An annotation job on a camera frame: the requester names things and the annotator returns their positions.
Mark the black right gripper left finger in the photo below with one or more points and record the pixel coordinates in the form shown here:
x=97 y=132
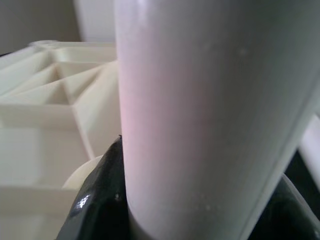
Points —
x=100 y=205

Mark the white plastic table top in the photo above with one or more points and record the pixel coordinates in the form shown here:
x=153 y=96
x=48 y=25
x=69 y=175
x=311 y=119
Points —
x=37 y=125

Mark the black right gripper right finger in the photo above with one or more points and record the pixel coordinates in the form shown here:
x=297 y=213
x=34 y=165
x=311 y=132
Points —
x=277 y=217

